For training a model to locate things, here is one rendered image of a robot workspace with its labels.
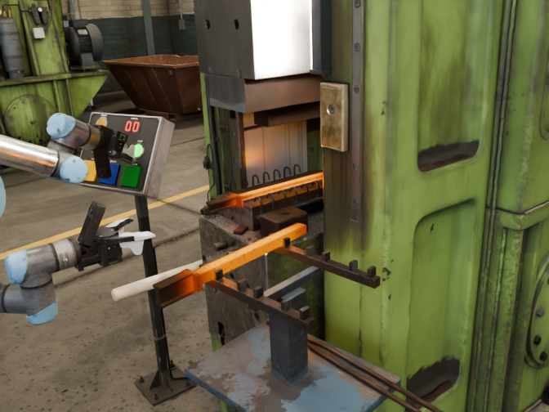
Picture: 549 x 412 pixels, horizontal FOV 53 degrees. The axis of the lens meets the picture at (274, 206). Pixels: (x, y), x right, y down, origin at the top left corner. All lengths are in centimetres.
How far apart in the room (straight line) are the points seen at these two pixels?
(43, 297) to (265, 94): 79
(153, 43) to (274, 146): 942
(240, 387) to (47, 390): 157
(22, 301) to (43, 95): 510
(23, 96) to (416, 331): 531
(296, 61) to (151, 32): 976
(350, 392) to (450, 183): 64
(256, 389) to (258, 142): 93
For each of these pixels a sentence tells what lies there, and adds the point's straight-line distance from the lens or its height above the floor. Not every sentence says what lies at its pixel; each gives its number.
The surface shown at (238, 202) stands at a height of 100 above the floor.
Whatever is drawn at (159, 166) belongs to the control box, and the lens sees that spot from 198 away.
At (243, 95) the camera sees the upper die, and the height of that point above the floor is 132.
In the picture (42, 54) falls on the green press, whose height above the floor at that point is 117.
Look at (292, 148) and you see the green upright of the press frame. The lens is 200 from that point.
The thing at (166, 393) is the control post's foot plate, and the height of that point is 1.
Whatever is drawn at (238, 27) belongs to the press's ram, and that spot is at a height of 150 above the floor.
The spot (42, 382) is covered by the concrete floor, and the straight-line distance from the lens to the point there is 278.
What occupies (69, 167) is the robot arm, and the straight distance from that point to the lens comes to 160.
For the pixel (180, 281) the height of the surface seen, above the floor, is 104.
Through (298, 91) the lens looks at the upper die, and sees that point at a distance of 164.
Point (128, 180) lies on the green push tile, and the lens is 197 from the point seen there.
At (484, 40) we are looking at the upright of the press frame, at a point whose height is 144.
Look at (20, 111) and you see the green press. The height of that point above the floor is 62.
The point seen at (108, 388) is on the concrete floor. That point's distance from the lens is 263.
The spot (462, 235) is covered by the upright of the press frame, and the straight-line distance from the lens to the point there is 175.
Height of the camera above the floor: 155
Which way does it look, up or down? 20 degrees down
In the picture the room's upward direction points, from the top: 2 degrees counter-clockwise
